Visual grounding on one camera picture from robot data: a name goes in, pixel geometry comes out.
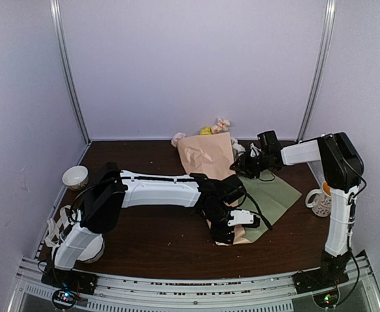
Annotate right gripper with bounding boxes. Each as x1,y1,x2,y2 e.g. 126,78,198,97
231,151,275,178

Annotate green wrapping paper sheet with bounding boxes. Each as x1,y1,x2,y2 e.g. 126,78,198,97
234,171,302,244

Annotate yellow fake flower stem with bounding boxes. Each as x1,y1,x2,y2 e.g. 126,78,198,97
199,127,212,135

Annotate white ribbon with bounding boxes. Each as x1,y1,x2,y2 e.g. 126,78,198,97
44,205,75,248

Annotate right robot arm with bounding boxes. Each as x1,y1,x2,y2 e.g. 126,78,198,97
230,131,365,257

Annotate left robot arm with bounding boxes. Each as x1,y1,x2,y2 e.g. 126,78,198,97
49,163,254,289

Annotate peach fake flower stem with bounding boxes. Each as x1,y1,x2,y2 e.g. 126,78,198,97
211,118,230,134

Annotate white patterned mug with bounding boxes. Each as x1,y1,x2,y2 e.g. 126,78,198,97
305,181,331,218

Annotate white scalloped dish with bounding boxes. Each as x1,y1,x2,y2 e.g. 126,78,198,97
77,235,105,264

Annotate small white bowl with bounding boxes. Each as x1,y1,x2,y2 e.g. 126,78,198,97
62,166,88,191

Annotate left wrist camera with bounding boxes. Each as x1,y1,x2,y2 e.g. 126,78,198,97
227,209,260,228

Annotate front aluminium rail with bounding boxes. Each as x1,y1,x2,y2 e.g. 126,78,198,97
7,256,380,312

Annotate aluminium corner frame post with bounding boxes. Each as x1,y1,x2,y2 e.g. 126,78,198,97
296,0,336,142

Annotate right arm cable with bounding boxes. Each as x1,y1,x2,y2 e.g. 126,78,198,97
346,175,368,290

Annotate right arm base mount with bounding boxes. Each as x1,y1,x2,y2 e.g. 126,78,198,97
293,254,350,309

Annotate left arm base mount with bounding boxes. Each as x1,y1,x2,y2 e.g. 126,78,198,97
38,253,98,311

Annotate left aluminium frame post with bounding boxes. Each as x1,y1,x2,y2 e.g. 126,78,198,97
49,0,91,145

